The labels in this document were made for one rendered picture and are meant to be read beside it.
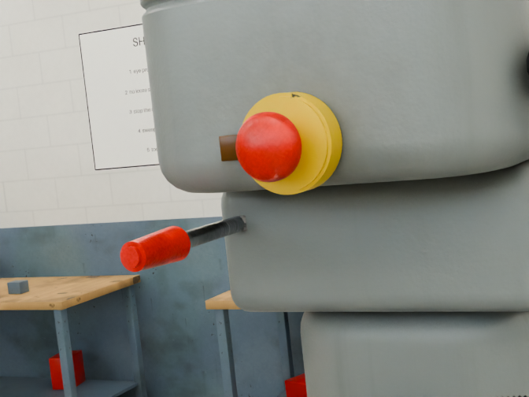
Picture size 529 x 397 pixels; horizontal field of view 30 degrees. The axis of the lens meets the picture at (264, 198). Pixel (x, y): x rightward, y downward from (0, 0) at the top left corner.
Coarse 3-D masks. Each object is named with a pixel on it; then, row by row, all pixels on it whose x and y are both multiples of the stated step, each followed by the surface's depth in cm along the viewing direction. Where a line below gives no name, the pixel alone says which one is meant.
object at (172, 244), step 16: (208, 224) 69; (224, 224) 70; (240, 224) 72; (144, 240) 61; (160, 240) 62; (176, 240) 64; (192, 240) 66; (208, 240) 68; (128, 256) 61; (144, 256) 61; (160, 256) 62; (176, 256) 64
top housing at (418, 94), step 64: (192, 0) 62; (256, 0) 60; (320, 0) 58; (384, 0) 56; (448, 0) 55; (512, 0) 57; (192, 64) 62; (256, 64) 60; (320, 64) 58; (384, 64) 57; (448, 64) 56; (512, 64) 57; (192, 128) 63; (384, 128) 57; (448, 128) 56; (512, 128) 57; (192, 192) 66
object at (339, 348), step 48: (336, 336) 75; (384, 336) 73; (432, 336) 71; (480, 336) 70; (528, 336) 71; (336, 384) 75; (384, 384) 73; (432, 384) 72; (480, 384) 70; (528, 384) 71
